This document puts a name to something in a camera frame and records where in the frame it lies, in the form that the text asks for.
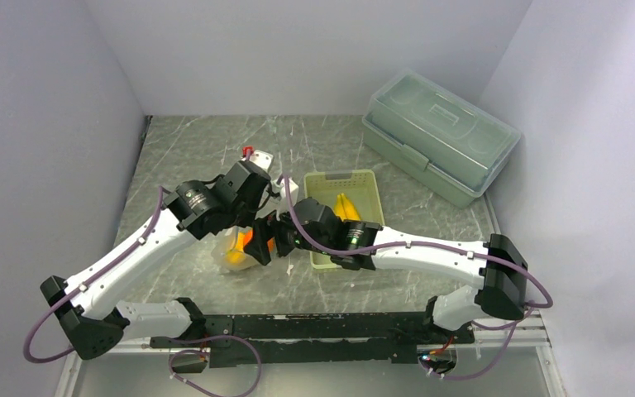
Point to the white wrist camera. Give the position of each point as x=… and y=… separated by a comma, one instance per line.
x=262, y=159
x=284, y=194

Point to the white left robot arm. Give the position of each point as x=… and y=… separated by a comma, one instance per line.
x=90, y=306

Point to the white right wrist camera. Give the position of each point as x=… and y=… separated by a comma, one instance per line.
x=284, y=194

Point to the yellow bell pepper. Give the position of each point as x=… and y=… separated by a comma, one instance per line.
x=236, y=260

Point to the green plastic storage box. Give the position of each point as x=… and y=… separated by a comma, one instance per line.
x=438, y=138

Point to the yellow banana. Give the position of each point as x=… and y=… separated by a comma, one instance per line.
x=345, y=209

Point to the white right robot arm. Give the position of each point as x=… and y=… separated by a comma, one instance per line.
x=492, y=273

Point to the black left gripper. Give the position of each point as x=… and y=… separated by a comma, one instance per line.
x=249, y=218

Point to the clear zip top bag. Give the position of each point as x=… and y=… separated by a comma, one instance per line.
x=223, y=241

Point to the black mounting rail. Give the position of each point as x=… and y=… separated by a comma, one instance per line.
x=398, y=337

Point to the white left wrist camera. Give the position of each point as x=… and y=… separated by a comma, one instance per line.
x=262, y=159

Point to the orange fruit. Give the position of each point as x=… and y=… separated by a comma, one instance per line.
x=243, y=238

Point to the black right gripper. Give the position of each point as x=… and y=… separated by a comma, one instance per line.
x=264, y=230

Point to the pale green perforated basket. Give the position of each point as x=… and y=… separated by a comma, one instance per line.
x=359, y=187

